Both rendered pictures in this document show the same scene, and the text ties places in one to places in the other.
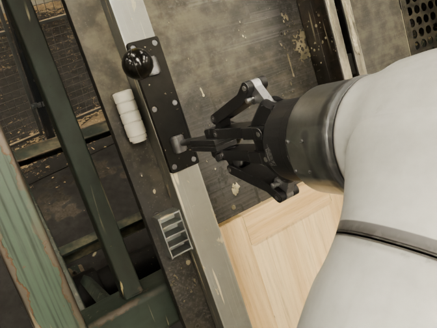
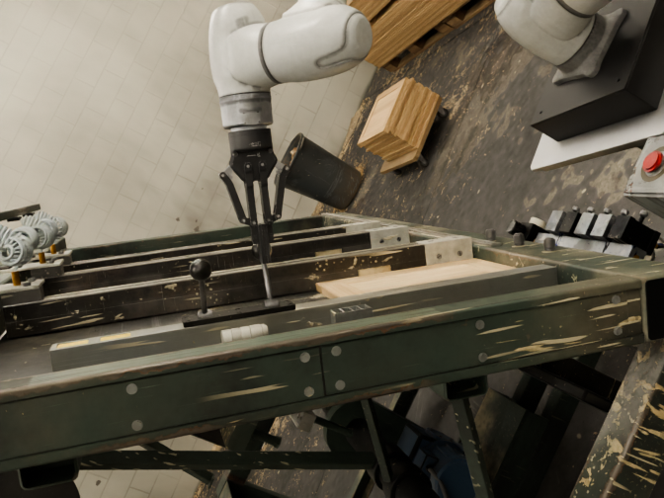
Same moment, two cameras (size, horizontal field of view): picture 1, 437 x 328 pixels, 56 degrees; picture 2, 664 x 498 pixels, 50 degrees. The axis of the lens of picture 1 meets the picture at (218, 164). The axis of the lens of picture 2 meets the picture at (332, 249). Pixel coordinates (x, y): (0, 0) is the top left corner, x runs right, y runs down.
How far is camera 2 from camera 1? 1.09 m
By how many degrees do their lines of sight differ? 55
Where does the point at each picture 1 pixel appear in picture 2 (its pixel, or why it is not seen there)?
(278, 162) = (258, 138)
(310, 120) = (234, 109)
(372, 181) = (247, 57)
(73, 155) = not seen: hidden behind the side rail
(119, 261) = not seen: hidden behind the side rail
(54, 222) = not seen: outside the picture
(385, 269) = (268, 40)
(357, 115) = (230, 79)
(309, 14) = (187, 298)
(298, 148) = (247, 116)
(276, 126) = (240, 138)
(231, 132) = (250, 202)
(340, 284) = (275, 49)
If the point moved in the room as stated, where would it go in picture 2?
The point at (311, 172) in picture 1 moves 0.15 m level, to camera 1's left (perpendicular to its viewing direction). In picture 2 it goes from (258, 111) to (247, 152)
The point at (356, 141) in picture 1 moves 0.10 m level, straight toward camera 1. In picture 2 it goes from (237, 73) to (260, 34)
